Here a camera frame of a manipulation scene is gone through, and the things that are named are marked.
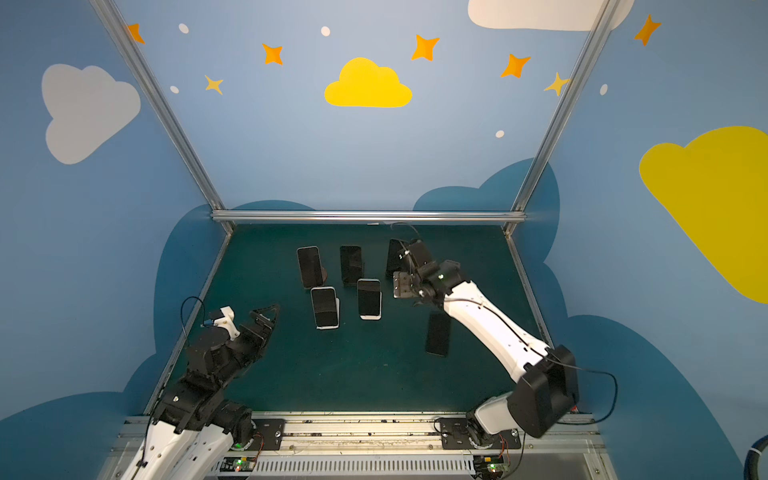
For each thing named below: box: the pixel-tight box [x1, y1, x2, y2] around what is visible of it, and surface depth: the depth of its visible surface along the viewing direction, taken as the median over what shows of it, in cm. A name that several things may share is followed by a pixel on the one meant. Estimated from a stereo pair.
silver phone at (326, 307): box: [310, 286, 340, 330], surface depth 89 cm
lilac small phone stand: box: [393, 271, 419, 299], surface depth 75 cm
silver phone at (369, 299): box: [357, 278, 383, 321], surface depth 95 cm
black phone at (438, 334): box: [426, 311, 451, 357], surface depth 93 cm
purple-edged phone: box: [296, 246, 324, 289], surface depth 100 cm
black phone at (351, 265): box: [340, 246, 363, 287], surface depth 102 cm
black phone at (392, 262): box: [386, 239, 405, 278], surface depth 104 cm
